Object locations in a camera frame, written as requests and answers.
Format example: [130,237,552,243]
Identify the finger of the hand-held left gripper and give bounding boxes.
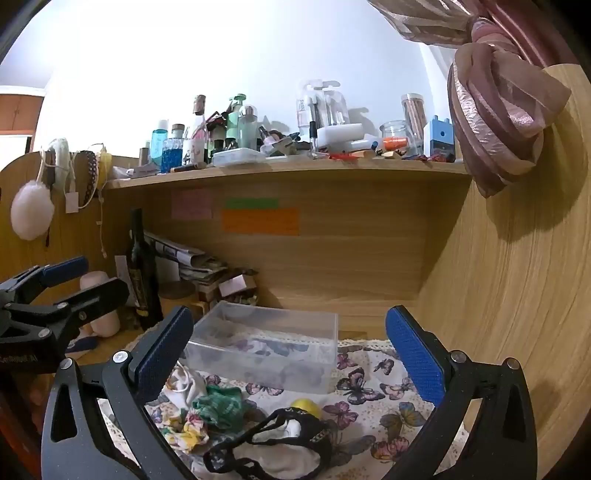
[0,256,89,305]
[0,278,130,365]

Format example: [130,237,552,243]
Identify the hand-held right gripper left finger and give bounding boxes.
[41,305,204,480]

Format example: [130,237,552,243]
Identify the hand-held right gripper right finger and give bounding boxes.
[383,305,539,480]

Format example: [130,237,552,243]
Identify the pink cylindrical roll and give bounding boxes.
[79,271,122,337]

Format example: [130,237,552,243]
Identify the white floral garment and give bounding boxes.
[154,362,214,455]

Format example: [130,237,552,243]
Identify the dark wine bottle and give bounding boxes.
[126,208,164,331]

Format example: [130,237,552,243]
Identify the dark blue cloth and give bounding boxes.
[67,336,100,354]

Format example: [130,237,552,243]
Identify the butterfly print cloth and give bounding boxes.
[99,335,467,480]

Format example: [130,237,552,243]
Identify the white fluffy puff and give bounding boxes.
[10,180,55,241]

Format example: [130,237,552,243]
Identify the round wooden lid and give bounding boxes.
[159,281,197,301]

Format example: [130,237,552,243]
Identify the green knit cloth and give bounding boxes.
[191,385,245,431]

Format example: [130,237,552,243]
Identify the dotted brown headband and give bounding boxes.
[81,150,100,206]

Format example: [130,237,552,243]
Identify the stack of newspapers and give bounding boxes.
[145,231,230,283]

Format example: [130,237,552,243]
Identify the small cardboard box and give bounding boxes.
[217,272,259,305]

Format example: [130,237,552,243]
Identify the white fluffy headband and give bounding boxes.
[44,137,75,191]

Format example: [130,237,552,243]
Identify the yellow hair band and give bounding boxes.
[99,145,113,188]

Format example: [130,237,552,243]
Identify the clear plastic storage box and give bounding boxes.
[184,300,340,395]

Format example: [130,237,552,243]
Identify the yellow ball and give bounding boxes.
[290,398,322,421]

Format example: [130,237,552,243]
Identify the black lace white underwear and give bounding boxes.
[203,406,334,480]

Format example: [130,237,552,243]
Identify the pink sticky note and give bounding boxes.
[172,188,214,220]

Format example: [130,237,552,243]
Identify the square blue liquid bottle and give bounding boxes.
[163,124,186,174]

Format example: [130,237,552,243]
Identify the tall blue liquid bottle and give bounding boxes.
[151,119,171,174]

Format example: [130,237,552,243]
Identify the brown wooden cabinet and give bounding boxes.
[0,85,47,137]

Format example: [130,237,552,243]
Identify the orange sticky note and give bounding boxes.
[222,209,300,236]

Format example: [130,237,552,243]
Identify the white mug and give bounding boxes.
[182,138,208,166]

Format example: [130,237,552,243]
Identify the green sticky note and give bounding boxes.
[225,198,280,209]

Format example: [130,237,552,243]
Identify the flat clear plastic case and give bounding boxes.
[212,148,268,167]

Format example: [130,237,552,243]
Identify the cork topped glass bottle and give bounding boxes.
[191,95,208,140]

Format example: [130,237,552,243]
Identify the blue box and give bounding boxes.
[423,117,456,160]

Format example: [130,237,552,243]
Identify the wooden shelf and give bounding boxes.
[104,158,472,191]

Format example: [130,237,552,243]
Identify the glass jar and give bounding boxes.
[379,120,412,156]

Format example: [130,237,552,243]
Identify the green cosmetic bottle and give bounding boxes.
[226,94,247,149]

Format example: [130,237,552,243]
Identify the clear bottle silver cap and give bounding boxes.
[238,105,259,151]

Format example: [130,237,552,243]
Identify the white rectangular box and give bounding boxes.
[318,123,366,149]

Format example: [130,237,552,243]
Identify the tall clear stick canister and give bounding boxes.
[400,93,427,156]

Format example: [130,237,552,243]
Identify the pink sheer curtain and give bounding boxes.
[367,0,581,199]

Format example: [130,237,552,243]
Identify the packaged white pump bottles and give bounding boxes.
[295,79,350,133]

